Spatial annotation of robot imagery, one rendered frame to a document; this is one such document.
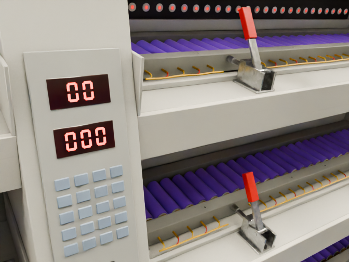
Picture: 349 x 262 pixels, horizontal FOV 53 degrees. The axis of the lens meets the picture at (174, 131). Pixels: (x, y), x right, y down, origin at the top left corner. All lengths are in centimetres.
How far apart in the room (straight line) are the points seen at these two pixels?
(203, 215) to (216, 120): 15
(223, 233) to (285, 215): 11
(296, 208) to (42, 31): 41
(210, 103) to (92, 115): 12
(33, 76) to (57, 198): 9
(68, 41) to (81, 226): 14
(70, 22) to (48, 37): 2
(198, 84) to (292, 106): 11
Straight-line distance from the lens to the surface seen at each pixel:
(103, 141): 28
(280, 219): 51
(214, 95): 36
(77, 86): 27
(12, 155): 27
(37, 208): 28
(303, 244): 50
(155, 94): 34
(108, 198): 29
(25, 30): 27
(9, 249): 44
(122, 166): 29
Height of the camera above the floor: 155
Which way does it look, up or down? 12 degrees down
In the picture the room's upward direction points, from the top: 4 degrees counter-clockwise
